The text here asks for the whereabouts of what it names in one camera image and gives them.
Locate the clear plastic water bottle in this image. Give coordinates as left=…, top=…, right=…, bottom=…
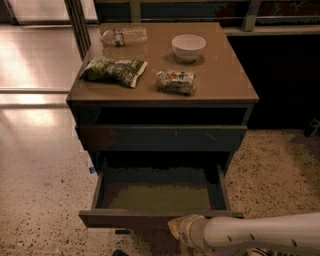
left=101, top=27, right=148, bottom=47

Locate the brown wooden drawer cabinet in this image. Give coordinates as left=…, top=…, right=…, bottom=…
left=67, top=23, right=258, bottom=171

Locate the green snack bag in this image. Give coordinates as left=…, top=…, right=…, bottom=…
left=80, top=57, right=148, bottom=88

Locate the white and yellow gripper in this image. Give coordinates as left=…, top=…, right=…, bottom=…
left=168, top=215, right=208, bottom=249

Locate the metal railing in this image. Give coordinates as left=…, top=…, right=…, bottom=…
left=64, top=0, right=320, bottom=61

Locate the crushed drink can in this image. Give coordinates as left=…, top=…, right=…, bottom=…
left=156, top=69, right=196, bottom=95

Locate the dark object at bottom edge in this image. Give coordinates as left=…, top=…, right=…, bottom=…
left=112, top=249, right=129, bottom=256

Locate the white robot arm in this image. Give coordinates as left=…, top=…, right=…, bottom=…
left=168, top=212, right=320, bottom=256

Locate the white ceramic bowl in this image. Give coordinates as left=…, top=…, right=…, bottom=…
left=171, top=34, right=206, bottom=63

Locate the dark top drawer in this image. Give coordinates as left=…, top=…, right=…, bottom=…
left=76, top=125, right=247, bottom=152

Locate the blue tape piece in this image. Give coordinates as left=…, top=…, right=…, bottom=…
left=89, top=166, right=96, bottom=174

